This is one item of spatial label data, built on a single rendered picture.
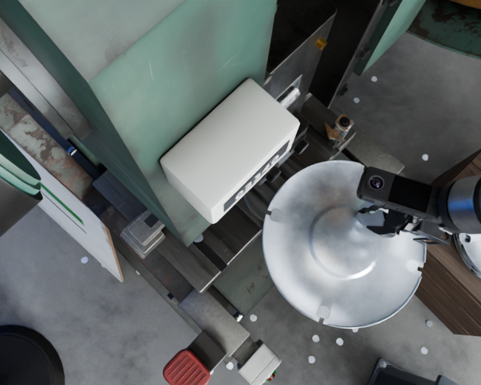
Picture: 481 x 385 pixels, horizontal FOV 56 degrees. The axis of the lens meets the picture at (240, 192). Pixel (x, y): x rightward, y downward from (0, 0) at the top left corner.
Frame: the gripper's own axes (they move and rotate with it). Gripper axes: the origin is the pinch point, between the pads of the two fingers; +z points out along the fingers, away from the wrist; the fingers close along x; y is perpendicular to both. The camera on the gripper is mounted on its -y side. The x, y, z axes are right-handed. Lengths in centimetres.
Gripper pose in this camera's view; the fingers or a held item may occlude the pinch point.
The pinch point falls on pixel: (358, 212)
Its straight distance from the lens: 80.9
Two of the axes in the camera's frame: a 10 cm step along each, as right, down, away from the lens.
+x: 3.0, -9.2, 2.5
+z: -3.9, 1.2, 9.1
